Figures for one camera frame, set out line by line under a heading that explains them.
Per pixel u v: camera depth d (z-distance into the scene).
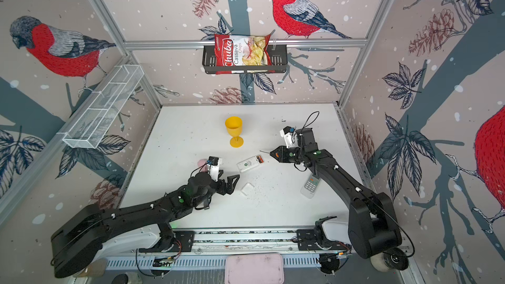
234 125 0.94
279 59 0.95
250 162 0.95
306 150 0.66
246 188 0.88
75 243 0.41
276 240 0.75
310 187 0.86
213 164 0.71
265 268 0.66
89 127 0.71
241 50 0.88
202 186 0.61
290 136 0.77
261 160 0.95
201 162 0.96
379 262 0.66
